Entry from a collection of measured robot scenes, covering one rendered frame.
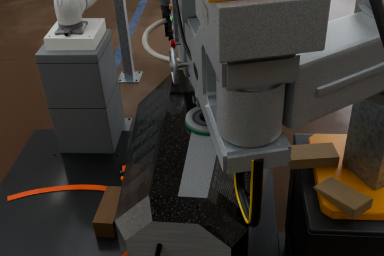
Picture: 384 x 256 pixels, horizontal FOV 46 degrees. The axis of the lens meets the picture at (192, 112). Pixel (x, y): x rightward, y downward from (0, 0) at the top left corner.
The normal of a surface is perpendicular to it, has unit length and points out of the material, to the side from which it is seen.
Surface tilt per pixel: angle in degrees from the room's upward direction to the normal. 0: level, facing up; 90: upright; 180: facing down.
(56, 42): 90
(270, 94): 90
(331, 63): 90
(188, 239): 90
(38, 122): 0
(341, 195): 11
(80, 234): 0
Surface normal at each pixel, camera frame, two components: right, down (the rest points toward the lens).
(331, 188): -0.14, -0.90
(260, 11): 0.17, 0.54
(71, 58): -0.07, 0.56
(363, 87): 0.50, 0.46
